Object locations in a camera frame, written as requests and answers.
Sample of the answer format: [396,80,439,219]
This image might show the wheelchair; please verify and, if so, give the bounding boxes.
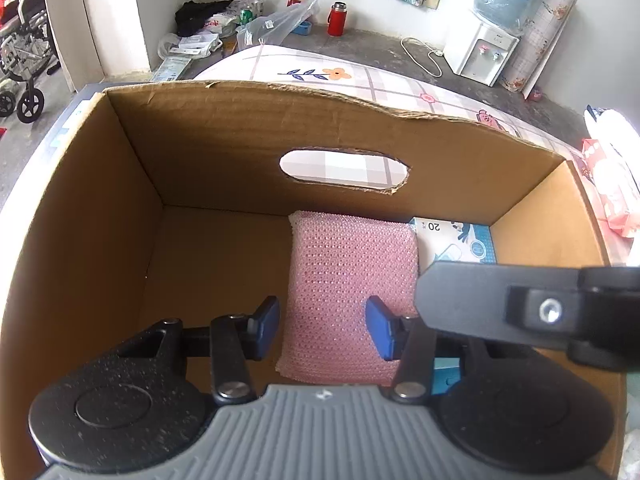
[0,0,62,124]

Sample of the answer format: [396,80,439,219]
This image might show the brown cardboard box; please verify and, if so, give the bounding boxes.
[0,79,632,480]

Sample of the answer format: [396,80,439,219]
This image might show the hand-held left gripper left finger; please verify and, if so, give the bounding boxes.
[112,296,281,407]

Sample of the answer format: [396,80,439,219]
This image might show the floral paper roll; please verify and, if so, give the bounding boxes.
[500,0,577,99]

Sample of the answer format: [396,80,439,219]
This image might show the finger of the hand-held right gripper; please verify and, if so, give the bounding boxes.
[414,260,583,347]

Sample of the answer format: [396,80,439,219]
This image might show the black cloth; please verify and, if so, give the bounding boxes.
[175,0,234,37]

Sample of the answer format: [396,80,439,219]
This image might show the clear plastic bag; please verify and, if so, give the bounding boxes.
[236,0,321,50]

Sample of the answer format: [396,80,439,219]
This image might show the blue and white packet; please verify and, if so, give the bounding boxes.
[407,216,499,397]

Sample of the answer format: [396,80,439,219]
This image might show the red thermos bottle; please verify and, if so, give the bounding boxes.
[327,2,348,37]

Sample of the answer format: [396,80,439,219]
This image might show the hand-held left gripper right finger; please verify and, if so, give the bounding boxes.
[365,296,496,406]

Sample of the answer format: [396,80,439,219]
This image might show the white power cable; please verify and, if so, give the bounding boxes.
[400,36,446,79]

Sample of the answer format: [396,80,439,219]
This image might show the pink wet wipes pack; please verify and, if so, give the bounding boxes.
[580,137,640,239]

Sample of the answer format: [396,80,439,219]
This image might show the pink dotted sponge pad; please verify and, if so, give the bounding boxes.
[275,210,422,387]

